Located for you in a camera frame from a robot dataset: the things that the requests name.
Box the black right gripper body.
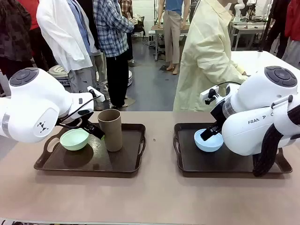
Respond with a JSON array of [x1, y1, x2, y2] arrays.
[[210, 102, 228, 129]]

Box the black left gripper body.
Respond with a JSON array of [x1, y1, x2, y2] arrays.
[[58, 109, 95, 128]]

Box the pale blue bowl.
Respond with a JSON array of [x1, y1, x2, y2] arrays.
[[194, 128, 224, 153]]

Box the tall brown cup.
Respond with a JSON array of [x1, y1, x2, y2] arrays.
[[97, 109, 123, 152]]

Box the pale green bowl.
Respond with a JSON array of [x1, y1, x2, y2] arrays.
[[60, 128, 90, 151]]

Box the right forearm in yellow sleeve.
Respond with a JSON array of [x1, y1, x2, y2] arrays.
[[198, 55, 244, 83]]

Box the dark brown tray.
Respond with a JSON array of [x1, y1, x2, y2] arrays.
[[33, 123, 147, 173], [172, 123, 293, 178]]

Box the white ribbed round cushion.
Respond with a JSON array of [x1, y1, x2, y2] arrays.
[[48, 64, 70, 83]]

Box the white round platform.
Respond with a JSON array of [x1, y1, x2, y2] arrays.
[[126, 68, 135, 89]]

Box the person in yellow gown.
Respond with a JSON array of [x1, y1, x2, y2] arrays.
[[172, 0, 249, 113]]

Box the white side table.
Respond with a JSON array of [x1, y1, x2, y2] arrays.
[[231, 50, 300, 79]]

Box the white background desk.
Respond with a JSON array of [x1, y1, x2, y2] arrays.
[[231, 22, 268, 51]]

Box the person in plaid shirt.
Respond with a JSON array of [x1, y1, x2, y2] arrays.
[[92, 0, 136, 109]]

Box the black stand pole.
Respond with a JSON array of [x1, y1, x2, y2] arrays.
[[257, 0, 274, 53]]

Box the grey sewing workbench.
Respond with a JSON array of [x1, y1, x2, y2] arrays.
[[150, 24, 190, 62]]

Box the black office chair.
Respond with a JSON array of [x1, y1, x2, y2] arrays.
[[135, 16, 146, 38]]

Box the person in black clothes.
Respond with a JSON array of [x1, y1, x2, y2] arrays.
[[263, 0, 290, 53]]

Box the person in red jacket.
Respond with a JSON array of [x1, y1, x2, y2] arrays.
[[280, 0, 300, 64]]

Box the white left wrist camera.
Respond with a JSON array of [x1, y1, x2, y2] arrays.
[[87, 86, 105, 103]]

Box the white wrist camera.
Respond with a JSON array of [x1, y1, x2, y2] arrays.
[[200, 86, 220, 105], [87, 86, 105, 103]]

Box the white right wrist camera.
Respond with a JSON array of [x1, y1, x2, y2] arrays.
[[200, 86, 220, 105]]

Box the black braided cable sleeve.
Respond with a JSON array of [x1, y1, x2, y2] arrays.
[[252, 106, 300, 178]]

